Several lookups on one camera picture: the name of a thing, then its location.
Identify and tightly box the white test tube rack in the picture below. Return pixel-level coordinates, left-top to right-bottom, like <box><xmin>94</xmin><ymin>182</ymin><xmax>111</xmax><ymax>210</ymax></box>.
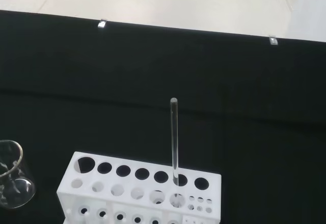
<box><xmin>56</xmin><ymin>151</ymin><xmax>222</xmax><ymax>224</ymax></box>

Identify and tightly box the black bench cloth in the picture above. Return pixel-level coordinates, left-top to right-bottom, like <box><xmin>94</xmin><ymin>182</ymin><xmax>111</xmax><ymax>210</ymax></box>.
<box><xmin>0</xmin><ymin>9</ymin><xmax>326</xmax><ymax>224</ymax></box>

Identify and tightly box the clear glass beaker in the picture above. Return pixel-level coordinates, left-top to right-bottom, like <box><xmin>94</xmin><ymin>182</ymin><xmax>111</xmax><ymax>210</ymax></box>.
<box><xmin>0</xmin><ymin>139</ymin><xmax>37</xmax><ymax>209</ymax></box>

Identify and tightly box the pale white board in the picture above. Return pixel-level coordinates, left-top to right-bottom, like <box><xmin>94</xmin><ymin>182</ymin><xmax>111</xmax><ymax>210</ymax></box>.
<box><xmin>284</xmin><ymin>0</ymin><xmax>326</xmax><ymax>43</ymax></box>

